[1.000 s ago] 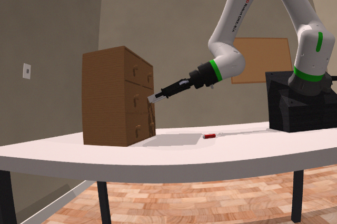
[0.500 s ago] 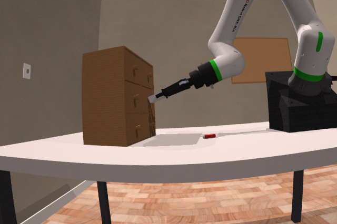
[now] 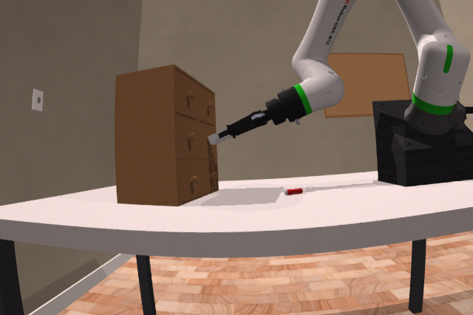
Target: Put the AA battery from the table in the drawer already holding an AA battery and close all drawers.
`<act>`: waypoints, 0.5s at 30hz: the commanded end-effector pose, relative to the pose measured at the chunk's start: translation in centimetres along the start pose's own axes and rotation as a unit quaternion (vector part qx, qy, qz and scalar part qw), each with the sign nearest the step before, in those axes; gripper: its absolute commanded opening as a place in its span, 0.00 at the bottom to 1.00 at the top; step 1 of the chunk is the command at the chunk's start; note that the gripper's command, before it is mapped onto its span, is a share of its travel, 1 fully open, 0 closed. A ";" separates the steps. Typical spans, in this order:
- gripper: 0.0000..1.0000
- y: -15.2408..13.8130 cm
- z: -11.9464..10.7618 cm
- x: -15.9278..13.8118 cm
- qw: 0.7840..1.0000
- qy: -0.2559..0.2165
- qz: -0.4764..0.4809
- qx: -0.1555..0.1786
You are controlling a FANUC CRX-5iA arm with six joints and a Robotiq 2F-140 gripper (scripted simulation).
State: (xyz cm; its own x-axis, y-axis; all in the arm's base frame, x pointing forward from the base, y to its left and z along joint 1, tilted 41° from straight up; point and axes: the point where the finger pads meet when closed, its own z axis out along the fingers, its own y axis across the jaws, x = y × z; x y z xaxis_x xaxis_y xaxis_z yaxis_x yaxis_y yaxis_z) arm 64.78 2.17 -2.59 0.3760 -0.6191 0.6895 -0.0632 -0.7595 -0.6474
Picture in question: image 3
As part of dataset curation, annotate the brown wooden drawer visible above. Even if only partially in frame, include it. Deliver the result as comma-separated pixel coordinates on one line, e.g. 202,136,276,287
201,160,219,194
175,114,200,156
200,122,217,156
177,160,203,203
175,70,198,117
199,85,215,123

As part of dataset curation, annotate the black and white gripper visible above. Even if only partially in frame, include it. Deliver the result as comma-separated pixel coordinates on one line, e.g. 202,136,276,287
208,98,286,145

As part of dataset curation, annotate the brown wooden chest of drawers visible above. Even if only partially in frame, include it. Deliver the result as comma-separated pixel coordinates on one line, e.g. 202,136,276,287
115,64,219,206

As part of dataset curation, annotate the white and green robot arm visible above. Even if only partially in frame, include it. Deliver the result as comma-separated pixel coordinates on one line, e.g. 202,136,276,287
277,0,473,135

